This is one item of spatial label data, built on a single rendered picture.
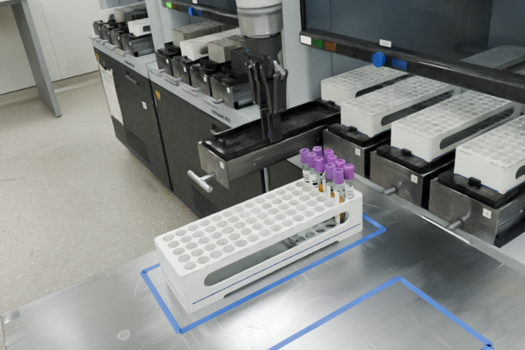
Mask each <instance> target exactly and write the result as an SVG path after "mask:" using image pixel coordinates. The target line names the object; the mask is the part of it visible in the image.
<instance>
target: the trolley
mask: <svg viewBox="0 0 525 350"><path fill-rule="evenodd" d="M353 188H354V189H356V190H357V191H359V192H361V193H362V230H361V231H360V232H358V233H356V234H353V235H352V236H350V237H347V238H346V239H344V240H341V241H335V242H333V243H331V244H329V245H327V246H325V247H323V248H320V249H318V250H316V251H314V252H312V253H310V254H308V255H306V256H304V257H302V258H300V259H298V260H296V261H294V262H291V263H289V264H287V265H286V266H283V267H281V268H280V269H278V270H275V271H273V272H272V273H268V274H267V275H265V276H263V277H260V278H259V279H257V280H254V281H253V282H251V283H249V284H246V285H244V286H242V287H240V288H238V289H236V290H234V291H232V292H230V293H228V294H226V295H224V297H223V298H221V299H220V300H218V301H216V302H214V303H212V304H210V305H207V306H206V307H204V308H202V309H200V310H198V311H196V312H193V313H188V312H186V311H185V309H184V307H183V306H182V305H181V303H180V302H179V300H178V299H177V297H176V295H175V294H174V293H173V291H172V289H171V288H170V286H169V285H168V283H167V282H166V280H165V279H164V277H163V274H162V271H161V267H160V264H159V258H158V254H157V251H156V250H154V251H152V252H149V253H147V254H144V255H141V256H139V257H137V258H135V259H132V260H130V261H127V262H125V263H122V264H120V265H118V266H115V267H113V268H111V269H108V270H106V271H103V272H101V273H98V274H96V275H94V276H92V277H89V278H87V279H84V280H81V281H79V282H76V283H75V284H71V285H70V286H67V287H65V288H62V289H60V290H58V291H55V292H52V293H51V294H48V295H46V296H43V297H41V298H38V299H36V300H33V301H32V302H28V303H27V304H24V305H21V306H19V307H16V308H15V309H11V310H9V311H7V312H4V313H2V314H1V315H0V320H1V325H2V333H3V338H4V343H5V350H525V276H524V275H523V274H521V273H518V272H517V271H515V270H514V269H512V268H510V267H508V266H507V265H505V264H503V263H502V262H499V261H498V260H497V259H494V258H493V257H491V256H489V255H488V254H486V253H484V252H482V251H481V250H479V249H477V248H475V247H473V246H472V245H470V244H468V243H467V242H465V241H463V240H462V239H460V238H458V237H456V236H455V235H453V234H451V233H449V232H447V231H446V230H444V229H442V228H441V227H439V226H437V225H436V224H434V223H432V222H430V221H429V220H427V219H425V218H423V217H422V216H420V215H418V214H416V213H415V212H413V211H412V210H410V209H407V208H406V207H405V206H403V205H401V204H399V203H397V202H396V201H394V200H392V199H391V198H389V197H387V196H386V195H383V194H381V193H380V192H379V191H377V190H375V189H373V188H371V187H370V186H368V185H366V184H364V183H363V182H361V181H360V180H357V179H356V178H354V179H353Z"/></svg>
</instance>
